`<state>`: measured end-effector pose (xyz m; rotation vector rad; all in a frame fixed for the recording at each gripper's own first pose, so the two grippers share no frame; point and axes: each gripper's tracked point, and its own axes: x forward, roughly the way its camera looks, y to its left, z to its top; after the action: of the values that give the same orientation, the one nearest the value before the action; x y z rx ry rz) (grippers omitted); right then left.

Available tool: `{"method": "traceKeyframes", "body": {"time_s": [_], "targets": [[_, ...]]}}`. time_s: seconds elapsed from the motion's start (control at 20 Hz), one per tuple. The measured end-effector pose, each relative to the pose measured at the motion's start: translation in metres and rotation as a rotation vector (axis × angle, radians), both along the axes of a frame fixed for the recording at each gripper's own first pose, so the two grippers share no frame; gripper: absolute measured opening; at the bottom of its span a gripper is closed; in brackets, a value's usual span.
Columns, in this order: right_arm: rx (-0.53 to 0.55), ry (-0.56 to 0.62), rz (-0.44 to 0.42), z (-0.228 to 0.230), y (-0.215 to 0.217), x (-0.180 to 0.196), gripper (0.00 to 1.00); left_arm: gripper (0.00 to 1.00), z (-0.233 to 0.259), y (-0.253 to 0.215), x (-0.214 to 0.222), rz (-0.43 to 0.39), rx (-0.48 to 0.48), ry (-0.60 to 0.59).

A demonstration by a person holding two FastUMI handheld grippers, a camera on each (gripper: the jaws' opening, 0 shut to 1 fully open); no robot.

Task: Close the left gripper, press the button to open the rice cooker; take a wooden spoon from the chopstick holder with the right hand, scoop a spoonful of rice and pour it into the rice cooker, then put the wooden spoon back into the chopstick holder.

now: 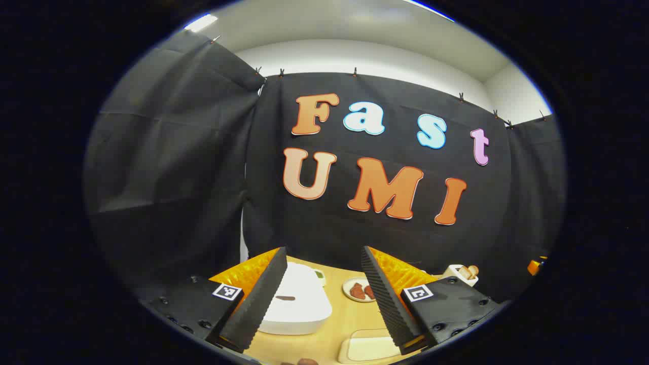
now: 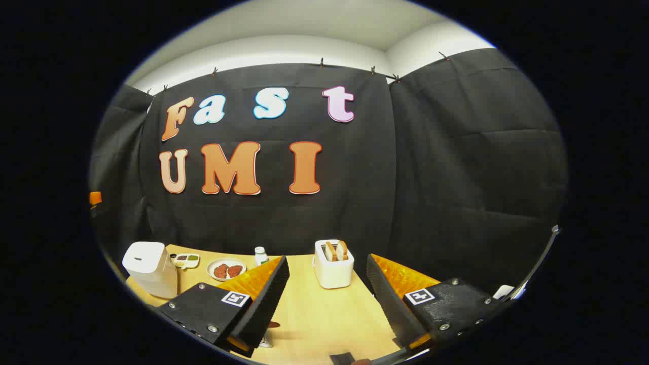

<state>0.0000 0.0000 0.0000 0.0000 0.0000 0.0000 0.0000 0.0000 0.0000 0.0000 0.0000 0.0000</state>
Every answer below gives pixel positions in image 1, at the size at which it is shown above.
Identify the white round plate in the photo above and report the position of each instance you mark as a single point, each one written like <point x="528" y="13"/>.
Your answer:
<point x="347" y="289"/>

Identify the brown round object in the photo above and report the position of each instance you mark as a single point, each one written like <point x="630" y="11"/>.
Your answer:
<point x="308" y="362"/>

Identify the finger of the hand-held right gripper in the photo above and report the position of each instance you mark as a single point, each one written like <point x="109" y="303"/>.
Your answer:
<point x="535" y="266"/>

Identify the white toaster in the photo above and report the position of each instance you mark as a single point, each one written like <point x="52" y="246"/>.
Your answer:
<point x="453" y="274"/>

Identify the white rice cooker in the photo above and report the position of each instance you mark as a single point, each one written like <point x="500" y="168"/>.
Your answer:
<point x="304" y="304"/>

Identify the clear box of rice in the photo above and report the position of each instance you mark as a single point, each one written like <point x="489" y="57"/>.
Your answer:
<point x="365" y="347"/>

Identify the black backdrop cloth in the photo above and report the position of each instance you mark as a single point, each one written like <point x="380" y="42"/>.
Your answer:
<point x="203" y="177"/>

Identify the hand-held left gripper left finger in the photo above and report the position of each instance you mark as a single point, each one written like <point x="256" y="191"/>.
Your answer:
<point x="263" y="299"/>

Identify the toast bread slice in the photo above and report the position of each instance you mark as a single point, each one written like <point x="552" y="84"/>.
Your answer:
<point x="473" y="270"/>
<point x="464" y="272"/>

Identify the white divided grain dish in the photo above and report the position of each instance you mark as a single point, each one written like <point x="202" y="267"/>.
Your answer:
<point x="320" y="277"/>

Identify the red meat piece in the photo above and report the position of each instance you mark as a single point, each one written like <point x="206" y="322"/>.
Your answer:
<point x="357" y="291"/>
<point x="369" y="292"/>

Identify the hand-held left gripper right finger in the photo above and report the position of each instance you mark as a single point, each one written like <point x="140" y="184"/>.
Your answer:
<point x="385" y="299"/>

